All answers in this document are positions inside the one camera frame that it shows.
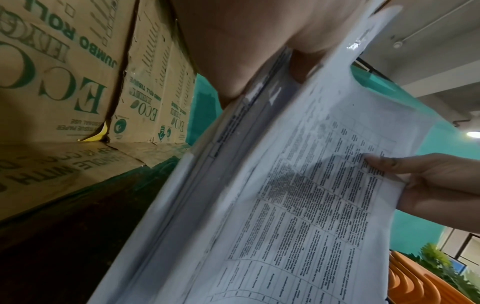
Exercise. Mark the person's right hand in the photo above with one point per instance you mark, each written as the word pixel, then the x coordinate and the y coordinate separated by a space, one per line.
pixel 442 190

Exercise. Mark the person's left hand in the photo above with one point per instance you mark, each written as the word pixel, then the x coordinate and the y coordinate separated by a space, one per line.
pixel 262 32

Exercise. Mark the printed paper sheet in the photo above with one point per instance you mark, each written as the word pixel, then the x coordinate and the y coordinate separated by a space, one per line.
pixel 318 207

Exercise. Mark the stack of sleeved paper documents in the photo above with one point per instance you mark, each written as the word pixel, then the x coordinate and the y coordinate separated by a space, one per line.
pixel 195 213

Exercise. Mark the round ceiling lamp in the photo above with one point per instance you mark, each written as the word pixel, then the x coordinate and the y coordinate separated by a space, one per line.
pixel 474 134

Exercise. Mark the green leafy plant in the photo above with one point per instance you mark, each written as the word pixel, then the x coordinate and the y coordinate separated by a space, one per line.
pixel 438 261

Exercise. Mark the stack of orange plastic chairs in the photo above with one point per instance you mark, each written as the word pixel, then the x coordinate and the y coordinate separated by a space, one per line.
pixel 412 282

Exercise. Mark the narrow green-printed cardboard box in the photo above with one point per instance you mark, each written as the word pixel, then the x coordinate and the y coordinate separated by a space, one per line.
pixel 183 98

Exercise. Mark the medium green-printed cardboard box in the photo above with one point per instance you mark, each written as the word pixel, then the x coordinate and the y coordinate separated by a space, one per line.
pixel 146 89

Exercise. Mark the white ceiling conduit pipe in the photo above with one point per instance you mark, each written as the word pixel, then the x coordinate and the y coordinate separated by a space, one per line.
pixel 423 29

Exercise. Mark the yellow tape scrap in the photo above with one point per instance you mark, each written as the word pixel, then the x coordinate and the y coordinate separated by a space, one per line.
pixel 95 135

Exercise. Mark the large green-printed cardboard box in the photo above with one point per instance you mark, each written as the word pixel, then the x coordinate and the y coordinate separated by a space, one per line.
pixel 56 59

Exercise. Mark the flat brown cardboard box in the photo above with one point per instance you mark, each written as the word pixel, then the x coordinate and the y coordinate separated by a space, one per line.
pixel 56 175

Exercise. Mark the window frame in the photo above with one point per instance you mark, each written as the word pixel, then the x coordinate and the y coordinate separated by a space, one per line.
pixel 463 243

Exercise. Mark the black wall bracket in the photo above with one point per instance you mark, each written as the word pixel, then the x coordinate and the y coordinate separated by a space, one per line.
pixel 462 122

